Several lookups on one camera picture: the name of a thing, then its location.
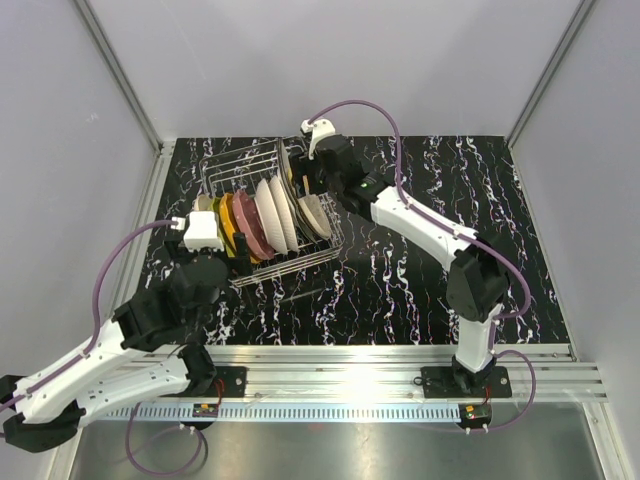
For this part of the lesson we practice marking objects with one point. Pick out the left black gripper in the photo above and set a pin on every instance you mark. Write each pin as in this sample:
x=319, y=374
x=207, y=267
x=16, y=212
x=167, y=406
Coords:
x=187, y=256

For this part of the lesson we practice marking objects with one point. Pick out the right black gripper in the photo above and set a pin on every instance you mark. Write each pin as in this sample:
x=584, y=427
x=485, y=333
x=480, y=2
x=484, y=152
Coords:
x=302, y=166

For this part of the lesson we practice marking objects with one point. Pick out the cream round plate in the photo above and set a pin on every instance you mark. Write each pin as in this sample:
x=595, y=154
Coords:
x=203, y=203
x=313, y=211

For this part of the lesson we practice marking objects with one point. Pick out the pink polka dot plate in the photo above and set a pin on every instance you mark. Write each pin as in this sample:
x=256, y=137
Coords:
x=248, y=220

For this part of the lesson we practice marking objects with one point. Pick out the white square plate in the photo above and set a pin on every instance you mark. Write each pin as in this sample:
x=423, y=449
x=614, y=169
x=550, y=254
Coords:
x=309, y=233
x=284, y=173

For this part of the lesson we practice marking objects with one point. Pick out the floral patterned brown plate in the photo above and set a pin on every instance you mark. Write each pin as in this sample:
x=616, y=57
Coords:
x=284, y=212

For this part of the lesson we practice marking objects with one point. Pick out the orange polka dot plate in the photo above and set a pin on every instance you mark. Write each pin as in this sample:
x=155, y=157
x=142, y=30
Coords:
x=229, y=225

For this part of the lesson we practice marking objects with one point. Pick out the green polka dot plate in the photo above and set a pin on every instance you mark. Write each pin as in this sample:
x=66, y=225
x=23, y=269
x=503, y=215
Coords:
x=215, y=205

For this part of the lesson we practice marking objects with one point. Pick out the metal wire dish rack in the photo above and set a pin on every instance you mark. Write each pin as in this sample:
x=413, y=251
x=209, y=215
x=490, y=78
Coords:
x=244, y=168

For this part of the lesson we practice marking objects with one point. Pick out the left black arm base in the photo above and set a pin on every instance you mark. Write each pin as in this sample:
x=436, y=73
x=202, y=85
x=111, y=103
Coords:
x=231, y=381

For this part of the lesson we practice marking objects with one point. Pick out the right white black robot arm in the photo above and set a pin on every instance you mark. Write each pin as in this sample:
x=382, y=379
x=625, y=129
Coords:
x=477, y=275

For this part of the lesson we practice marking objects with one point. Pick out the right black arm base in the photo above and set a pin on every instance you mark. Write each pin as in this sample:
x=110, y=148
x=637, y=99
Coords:
x=447, y=382

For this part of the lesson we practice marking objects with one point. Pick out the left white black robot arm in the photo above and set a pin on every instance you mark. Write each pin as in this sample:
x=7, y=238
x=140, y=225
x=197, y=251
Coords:
x=147, y=349

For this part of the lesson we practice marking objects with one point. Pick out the black marble pattern mat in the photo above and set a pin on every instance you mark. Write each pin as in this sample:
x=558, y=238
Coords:
x=384, y=290

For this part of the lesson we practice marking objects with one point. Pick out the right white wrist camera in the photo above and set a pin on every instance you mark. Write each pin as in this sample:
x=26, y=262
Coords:
x=317, y=130

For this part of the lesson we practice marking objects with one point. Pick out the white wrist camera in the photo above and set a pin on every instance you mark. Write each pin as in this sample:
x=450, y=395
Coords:
x=317, y=130
x=200, y=231

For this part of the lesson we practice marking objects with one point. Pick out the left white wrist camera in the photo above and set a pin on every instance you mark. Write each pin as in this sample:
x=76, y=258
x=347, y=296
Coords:
x=200, y=231

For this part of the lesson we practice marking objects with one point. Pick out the aluminium mounting rail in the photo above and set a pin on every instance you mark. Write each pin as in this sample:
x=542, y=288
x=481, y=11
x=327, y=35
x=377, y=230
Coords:
x=385, y=374

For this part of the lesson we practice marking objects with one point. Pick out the left aluminium frame post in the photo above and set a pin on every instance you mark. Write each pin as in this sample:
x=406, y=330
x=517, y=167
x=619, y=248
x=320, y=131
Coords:
x=107, y=53

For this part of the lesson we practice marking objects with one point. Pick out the aluminium frame post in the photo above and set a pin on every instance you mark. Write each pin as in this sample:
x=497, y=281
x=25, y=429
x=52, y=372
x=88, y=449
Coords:
x=572, y=30
x=107, y=53

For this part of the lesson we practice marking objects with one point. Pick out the white slotted cable duct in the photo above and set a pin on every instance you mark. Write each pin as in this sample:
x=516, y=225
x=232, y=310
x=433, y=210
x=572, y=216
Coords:
x=266, y=412

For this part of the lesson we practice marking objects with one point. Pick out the right aluminium frame post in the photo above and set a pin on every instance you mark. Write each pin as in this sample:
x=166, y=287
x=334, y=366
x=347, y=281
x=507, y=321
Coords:
x=572, y=30

